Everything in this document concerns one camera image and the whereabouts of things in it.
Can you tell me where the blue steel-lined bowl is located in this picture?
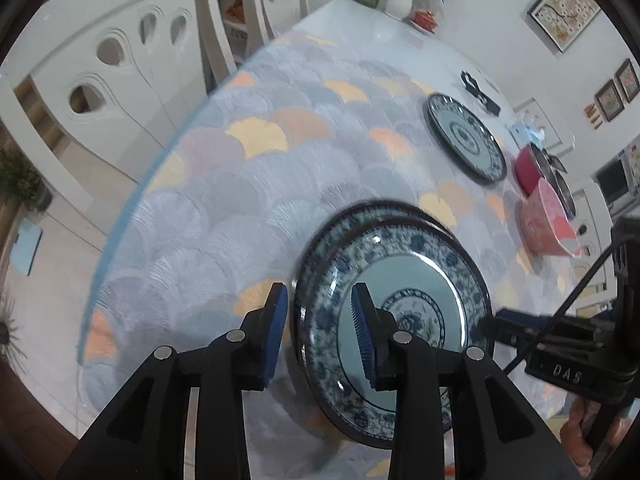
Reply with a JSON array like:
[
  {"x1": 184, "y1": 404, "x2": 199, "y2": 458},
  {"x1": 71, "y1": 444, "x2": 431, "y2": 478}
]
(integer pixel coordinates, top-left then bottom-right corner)
[{"x1": 549, "y1": 157, "x2": 579, "y2": 221}]

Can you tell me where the blue white patterned plate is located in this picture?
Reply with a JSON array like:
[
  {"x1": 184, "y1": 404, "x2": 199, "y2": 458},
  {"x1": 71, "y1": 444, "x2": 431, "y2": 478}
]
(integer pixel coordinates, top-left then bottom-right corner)
[
  {"x1": 426, "y1": 92, "x2": 508, "y2": 183},
  {"x1": 291, "y1": 201, "x2": 458, "y2": 306},
  {"x1": 295, "y1": 222, "x2": 494, "y2": 450}
]

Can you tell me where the blue tissue box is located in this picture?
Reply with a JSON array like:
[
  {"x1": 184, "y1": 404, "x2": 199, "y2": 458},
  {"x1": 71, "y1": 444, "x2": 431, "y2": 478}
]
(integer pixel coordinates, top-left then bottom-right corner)
[{"x1": 510, "y1": 121, "x2": 549, "y2": 149}]

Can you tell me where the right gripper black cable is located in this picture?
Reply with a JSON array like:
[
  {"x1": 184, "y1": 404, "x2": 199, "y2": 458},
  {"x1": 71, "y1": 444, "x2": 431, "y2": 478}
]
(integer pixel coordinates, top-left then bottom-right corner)
[{"x1": 502, "y1": 240, "x2": 626, "y2": 375}]

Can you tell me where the fan-pattern table mat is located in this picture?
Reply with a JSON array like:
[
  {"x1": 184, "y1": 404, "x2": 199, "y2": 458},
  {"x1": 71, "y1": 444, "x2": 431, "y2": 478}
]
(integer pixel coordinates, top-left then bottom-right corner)
[{"x1": 75, "y1": 30, "x2": 616, "y2": 480}]

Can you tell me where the red steel-lined bowl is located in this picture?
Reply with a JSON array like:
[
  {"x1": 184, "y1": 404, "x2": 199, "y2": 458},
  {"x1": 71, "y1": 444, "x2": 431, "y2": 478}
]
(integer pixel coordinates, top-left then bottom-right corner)
[{"x1": 515, "y1": 144, "x2": 557, "y2": 199}]

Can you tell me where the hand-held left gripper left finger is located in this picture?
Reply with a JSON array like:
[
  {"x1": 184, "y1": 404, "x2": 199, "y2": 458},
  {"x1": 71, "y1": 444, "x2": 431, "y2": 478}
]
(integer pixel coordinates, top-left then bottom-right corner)
[{"x1": 55, "y1": 282, "x2": 289, "y2": 480}]

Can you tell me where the potted green plant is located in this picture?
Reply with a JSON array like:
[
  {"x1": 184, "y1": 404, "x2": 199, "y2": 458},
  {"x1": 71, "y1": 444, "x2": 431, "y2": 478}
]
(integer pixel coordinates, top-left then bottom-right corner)
[{"x1": 0, "y1": 147, "x2": 53, "y2": 213}]

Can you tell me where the white vase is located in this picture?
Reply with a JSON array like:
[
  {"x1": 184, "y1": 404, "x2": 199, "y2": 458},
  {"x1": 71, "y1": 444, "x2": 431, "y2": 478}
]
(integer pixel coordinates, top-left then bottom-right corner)
[{"x1": 384, "y1": 0, "x2": 414, "y2": 21}]

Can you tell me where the black plastic clip tool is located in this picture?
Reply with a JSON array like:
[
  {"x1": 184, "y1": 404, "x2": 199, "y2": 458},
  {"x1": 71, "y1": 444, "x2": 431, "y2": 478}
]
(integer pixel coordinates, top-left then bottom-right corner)
[{"x1": 460, "y1": 71, "x2": 502, "y2": 116}]

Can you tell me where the microwave oven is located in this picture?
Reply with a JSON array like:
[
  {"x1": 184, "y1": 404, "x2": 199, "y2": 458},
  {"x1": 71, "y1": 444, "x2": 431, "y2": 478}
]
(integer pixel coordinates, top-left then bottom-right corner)
[{"x1": 594, "y1": 156, "x2": 637, "y2": 207}]

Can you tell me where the blue floor mat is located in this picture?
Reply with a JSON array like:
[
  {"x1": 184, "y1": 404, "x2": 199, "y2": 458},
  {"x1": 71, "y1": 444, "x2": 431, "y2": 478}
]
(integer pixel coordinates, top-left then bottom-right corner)
[{"x1": 10, "y1": 219, "x2": 45, "y2": 277}]

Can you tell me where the person's right hand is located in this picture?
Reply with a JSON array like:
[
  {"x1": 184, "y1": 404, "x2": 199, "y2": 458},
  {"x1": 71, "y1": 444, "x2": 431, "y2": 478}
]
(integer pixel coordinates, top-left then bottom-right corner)
[{"x1": 560, "y1": 394, "x2": 640, "y2": 480}]

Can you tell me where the large framed picture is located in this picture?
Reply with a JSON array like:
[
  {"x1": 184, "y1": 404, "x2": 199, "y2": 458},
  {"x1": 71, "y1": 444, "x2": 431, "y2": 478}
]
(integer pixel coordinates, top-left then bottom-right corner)
[{"x1": 527, "y1": 0, "x2": 602, "y2": 54}]

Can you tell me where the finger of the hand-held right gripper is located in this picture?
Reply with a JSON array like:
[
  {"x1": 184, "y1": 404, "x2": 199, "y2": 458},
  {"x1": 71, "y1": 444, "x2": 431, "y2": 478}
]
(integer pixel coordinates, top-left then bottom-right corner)
[{"x1": 491, "y1": 307, "x2": 608, "y2": 348}]

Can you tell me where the small framed picture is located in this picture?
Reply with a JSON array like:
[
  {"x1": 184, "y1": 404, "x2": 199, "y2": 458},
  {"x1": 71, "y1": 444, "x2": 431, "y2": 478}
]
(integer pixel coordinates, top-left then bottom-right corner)
[
  {"x1": 595, "y1": 79, "x2": 625, "y2": 122},
  {"x1": 615, "y1": 58, "x2": 640, "y2": 103}
]

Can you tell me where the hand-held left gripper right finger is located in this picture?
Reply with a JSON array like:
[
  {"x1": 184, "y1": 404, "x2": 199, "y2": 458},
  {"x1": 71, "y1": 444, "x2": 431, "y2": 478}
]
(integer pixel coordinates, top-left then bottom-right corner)
[{"x1": 350, "y1": 282, "x2": 583, "y2": 480}]

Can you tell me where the pink patterned bowl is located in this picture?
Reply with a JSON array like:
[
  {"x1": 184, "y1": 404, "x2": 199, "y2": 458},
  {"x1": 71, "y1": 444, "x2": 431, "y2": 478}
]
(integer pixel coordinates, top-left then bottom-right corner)
[{"x1": 519, "y1": 177, "x2": 584, "y2": 259}]

